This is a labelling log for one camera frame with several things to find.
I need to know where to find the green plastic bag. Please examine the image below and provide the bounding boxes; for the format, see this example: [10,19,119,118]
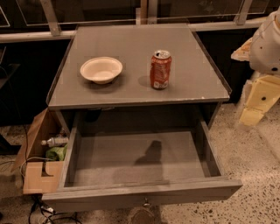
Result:
[45,145,67,161]

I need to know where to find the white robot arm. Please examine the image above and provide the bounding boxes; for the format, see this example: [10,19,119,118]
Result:
[231,8,280,126]

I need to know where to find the brown cardboard box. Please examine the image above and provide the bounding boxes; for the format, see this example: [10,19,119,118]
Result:
[12,109,64,194]

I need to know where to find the open grey top drawer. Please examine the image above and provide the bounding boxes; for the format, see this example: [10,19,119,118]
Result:
[43,113,242,212]

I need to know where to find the red coke can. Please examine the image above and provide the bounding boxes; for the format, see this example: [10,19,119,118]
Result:
[150,50,172,90]

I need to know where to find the black cables on floor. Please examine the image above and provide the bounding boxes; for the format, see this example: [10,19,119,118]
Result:
[27,194,83,224]

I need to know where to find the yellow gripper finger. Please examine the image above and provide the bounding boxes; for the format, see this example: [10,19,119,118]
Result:
[240,75,280,126]

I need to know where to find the clear plastic bottle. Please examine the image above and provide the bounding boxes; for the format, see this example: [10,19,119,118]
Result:
[41,137,68,147]

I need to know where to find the metal drawer handle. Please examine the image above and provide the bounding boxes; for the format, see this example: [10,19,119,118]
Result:
[143,198,151,207]

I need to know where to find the white paper bowl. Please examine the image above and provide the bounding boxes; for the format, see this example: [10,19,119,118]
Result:
[80,57,123,85]

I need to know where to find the grey wooden cabinet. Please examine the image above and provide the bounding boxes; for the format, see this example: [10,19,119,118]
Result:
[48,24,230,131]

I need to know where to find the metal window railing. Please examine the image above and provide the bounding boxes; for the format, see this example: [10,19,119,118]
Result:
[0,0,280,44]

